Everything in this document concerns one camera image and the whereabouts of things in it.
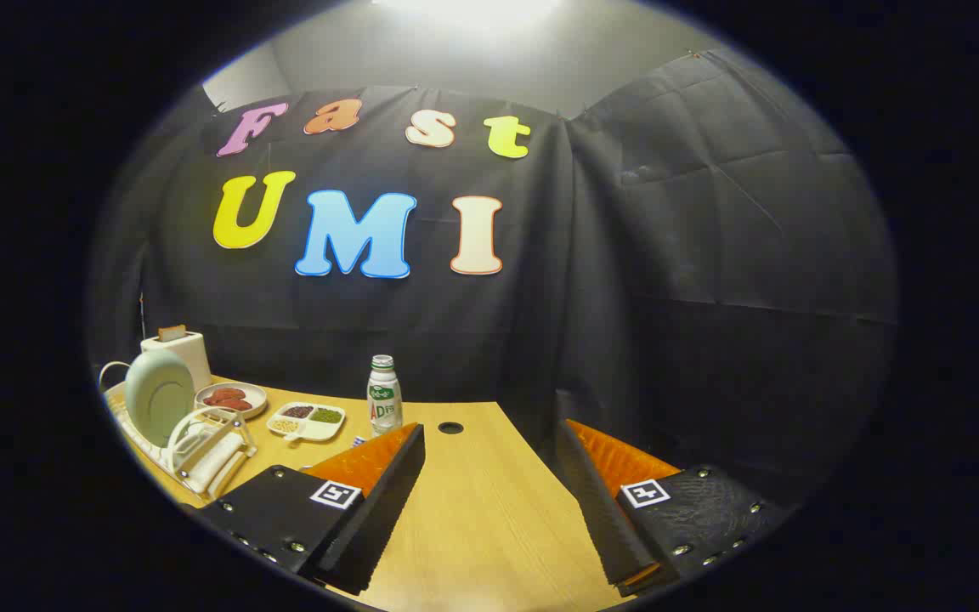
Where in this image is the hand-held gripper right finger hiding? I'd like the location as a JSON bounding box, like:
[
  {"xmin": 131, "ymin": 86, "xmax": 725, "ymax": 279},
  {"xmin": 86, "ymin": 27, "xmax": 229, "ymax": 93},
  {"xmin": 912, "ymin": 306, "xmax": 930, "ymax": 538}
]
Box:
[{"xmin": 554, "ymin": 418, "xmax": 788, "ymax": 598}]

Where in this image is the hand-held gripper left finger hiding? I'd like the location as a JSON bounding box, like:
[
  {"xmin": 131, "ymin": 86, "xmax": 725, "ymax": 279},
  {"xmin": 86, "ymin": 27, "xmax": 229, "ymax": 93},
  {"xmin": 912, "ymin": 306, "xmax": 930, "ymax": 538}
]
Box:
[{"xmin": 197, "ymin": 422, "xmax": 427, "ymax": 597}]

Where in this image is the white wire dish rack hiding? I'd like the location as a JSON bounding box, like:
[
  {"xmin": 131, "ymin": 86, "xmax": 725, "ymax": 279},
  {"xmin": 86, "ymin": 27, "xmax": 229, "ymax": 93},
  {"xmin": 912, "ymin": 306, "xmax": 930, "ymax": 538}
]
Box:
[{"xmin": 99, "ymin": 360, "xmax": 258, "ymax": 501}]

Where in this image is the pale green plate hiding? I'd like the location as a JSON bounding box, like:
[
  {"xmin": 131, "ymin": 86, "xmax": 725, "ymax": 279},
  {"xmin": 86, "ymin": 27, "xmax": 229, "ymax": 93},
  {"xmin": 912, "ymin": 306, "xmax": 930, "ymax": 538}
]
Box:
[{"xmin": 124, "ymin": 350, "xmax": 196, "ymax": 449}]

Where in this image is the beige round plate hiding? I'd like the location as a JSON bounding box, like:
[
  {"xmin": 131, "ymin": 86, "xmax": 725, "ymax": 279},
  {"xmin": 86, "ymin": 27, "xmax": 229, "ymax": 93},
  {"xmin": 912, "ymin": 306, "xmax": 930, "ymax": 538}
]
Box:
[{"xmin": 194, "ymin": 382, "xmax": 269, "ymax": 421}]

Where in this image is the white divided tray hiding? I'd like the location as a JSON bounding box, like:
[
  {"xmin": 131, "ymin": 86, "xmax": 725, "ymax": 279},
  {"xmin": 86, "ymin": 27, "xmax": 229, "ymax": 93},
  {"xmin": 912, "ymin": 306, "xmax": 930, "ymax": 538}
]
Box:
[{"xmin": 266, "ymin": 401, "xmax": 347, "ymax": 446}]

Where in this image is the white drink bottle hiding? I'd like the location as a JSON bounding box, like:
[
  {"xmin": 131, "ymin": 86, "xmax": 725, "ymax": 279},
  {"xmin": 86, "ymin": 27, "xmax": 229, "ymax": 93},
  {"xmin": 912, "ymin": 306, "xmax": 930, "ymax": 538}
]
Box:
[{"xmin": 366, "ymin": 354, "xmax": 404, "ymax": 438}]

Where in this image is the black backdrop cloth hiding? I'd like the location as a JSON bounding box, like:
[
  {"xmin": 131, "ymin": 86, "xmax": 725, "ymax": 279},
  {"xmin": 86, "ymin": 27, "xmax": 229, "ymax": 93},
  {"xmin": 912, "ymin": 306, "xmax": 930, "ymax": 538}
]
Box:
[{"xmin": 86, "ymin": 47, "xmax": 898, "ymax": 511}]

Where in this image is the white toaster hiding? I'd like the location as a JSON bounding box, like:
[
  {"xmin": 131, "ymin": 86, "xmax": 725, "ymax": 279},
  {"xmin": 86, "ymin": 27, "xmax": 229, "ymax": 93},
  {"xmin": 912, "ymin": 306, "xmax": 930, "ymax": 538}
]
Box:
[{"xmin": 140, "ymin": 331, "xmax": 213, "ymax": 392}]

